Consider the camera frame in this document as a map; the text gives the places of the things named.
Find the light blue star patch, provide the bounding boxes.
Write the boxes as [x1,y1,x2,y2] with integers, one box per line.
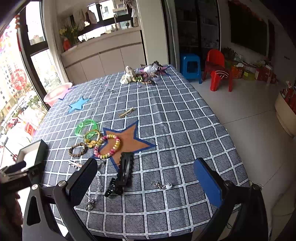
[68,97,90,113]

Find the small silver hair clip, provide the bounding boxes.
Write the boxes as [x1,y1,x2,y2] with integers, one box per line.
[68,161,82,168]

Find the yellow flower bouquet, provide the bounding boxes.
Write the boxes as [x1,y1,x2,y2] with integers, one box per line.
[59,24,80,51]

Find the white sideboard cabinet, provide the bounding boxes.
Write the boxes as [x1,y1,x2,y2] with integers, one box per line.
[61,27,147,84]

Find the small silver pearl earring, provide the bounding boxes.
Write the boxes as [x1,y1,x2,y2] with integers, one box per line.
[151,181,173,190]

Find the red plastic chair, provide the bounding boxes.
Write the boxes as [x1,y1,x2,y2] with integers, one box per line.
[202,49,233,92]

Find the black claw hair clip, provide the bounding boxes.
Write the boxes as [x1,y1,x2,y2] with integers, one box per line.
[104,178,123,197]

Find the pink plastic basin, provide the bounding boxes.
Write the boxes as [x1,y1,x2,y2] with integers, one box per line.
[44,82,73,107]

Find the colourful beaded bracelet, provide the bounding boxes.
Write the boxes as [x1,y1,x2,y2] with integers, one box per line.
[93,134,121,160]

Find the red gift boxes pile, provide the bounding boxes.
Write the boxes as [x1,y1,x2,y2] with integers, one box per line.
[231,61,278,85]

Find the grey checked tablecloth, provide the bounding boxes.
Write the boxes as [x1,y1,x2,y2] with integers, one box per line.
[34,66,249,240]

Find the beige hair pins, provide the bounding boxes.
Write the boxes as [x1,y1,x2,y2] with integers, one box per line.
[118,108,135,118]

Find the black scalloped hair clip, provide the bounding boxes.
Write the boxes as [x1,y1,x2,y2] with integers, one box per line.
[115,152,134,195]

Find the green plastic bangle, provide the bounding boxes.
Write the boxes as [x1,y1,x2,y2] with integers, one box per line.
[75,119,98,138]

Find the brown star patch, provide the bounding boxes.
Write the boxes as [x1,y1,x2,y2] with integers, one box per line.
[94,120,155,171]

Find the blue plastic stool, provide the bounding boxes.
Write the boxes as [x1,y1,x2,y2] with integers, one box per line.
[181,54,202,84]

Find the pile of fabric accessories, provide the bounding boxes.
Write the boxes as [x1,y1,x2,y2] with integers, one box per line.
[120,61,169,86]

